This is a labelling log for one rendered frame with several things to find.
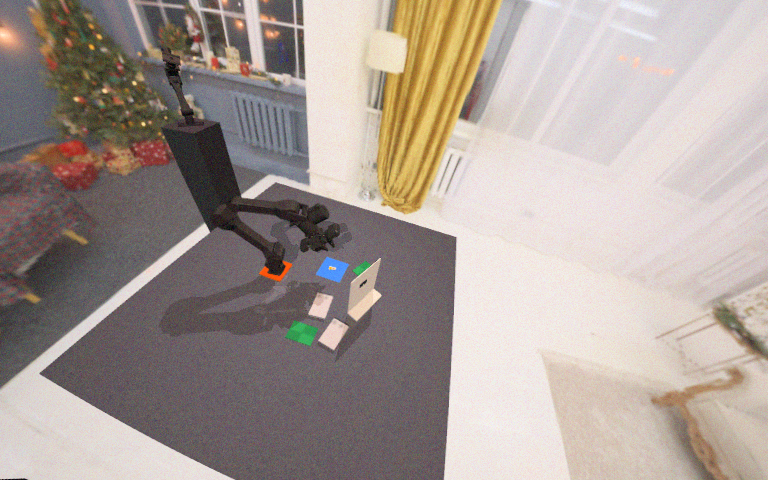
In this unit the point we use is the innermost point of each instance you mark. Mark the blue flat square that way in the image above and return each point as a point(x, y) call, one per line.
point(334, 275)

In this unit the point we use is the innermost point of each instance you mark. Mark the green square mat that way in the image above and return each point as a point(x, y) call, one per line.
point(302, 333)

